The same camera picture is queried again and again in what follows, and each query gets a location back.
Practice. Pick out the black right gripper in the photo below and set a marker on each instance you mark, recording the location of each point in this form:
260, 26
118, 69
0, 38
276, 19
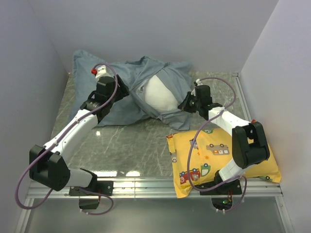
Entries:
184, 106

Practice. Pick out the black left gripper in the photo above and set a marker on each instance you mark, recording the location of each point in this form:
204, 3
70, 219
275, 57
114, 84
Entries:
123, 91

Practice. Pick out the white pillow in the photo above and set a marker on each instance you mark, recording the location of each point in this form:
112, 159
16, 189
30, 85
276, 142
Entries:
158, 96

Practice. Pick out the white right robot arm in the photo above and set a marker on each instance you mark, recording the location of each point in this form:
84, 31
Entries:
249, 144

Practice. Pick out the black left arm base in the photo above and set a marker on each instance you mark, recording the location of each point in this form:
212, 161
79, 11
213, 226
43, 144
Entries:
90, 197

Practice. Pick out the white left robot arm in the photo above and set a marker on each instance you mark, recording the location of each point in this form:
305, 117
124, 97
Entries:
48, 162

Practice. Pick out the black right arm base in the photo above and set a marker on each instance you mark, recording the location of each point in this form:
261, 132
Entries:
223, 200

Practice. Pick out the yellow cartoon car pillow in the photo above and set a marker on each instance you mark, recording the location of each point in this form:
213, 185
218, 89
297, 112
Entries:
211, 152

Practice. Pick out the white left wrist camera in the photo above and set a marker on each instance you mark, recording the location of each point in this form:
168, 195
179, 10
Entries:
99, 72

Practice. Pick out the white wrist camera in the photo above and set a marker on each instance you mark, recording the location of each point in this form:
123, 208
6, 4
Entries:
99, 72
196, 84

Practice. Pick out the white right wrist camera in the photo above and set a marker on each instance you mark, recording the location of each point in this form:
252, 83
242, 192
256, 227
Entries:
196, 84

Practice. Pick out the aluminium right side rail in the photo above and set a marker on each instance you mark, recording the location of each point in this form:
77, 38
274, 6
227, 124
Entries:
241, 95

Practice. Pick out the aluminium rail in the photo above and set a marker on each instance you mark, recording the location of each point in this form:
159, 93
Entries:
149, 205
241, 95

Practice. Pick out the aluminium front rail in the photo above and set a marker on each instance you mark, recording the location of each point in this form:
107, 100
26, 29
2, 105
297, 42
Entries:
149, 205

